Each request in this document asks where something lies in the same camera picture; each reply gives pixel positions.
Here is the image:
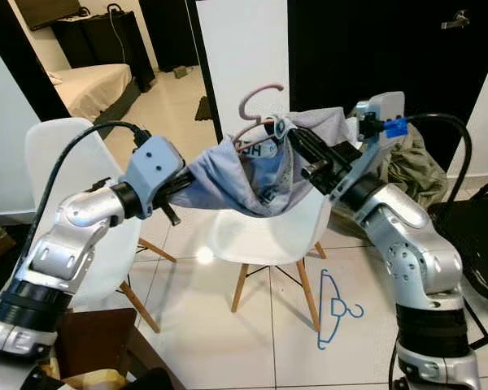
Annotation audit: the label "black round seat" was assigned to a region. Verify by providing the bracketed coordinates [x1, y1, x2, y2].
[427, 171, 488, 306]

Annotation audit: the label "thin blue wire hanger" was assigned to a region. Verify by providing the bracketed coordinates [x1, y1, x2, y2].
[316, 268, 365, 352]

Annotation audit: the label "light grey printed shorts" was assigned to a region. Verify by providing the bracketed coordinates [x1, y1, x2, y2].
[179, 107, 352, 220]

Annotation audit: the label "brown wooden stool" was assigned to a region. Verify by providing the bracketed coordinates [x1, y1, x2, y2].
[53, 307, 163, 390]

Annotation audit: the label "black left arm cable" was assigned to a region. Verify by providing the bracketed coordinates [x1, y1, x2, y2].
[24, 120, 155, 269]

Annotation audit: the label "small dark floor mat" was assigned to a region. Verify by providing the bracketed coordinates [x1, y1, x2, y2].
[194, 96, 216, 123]

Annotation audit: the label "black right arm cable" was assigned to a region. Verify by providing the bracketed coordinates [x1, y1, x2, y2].
[386, 112, 474, 192]

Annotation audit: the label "olive green fabric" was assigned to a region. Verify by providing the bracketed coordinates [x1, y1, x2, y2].
[329, 126, 452, 241]

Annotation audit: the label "bed with white mattress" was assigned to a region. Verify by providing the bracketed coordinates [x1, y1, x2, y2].
[50, 63, 141, 123]

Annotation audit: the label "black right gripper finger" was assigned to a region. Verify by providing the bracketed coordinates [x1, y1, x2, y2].
[286, 132, 325, 171]
[289, 124, 338, 162]

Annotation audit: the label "pink plastic hanger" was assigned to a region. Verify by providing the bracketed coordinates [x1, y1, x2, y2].
[232, 83, 285, 155]

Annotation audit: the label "metal door handle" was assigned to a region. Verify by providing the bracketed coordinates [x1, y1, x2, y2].
[442, 10, 473, 30]

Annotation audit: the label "black dresser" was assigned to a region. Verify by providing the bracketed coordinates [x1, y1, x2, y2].
[50, 6, 157, 92]

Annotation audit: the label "white plastic chair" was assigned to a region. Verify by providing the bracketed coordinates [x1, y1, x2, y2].
[207, 122, 336, 334]
[23, 118, 165, 334]

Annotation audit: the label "black door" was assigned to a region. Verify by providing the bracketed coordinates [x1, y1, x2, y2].
[286, 0, 488, 171]

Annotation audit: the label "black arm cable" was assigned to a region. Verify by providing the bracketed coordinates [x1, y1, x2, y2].
[24, 120, 155, 269]
[386, 112, 474, 192]

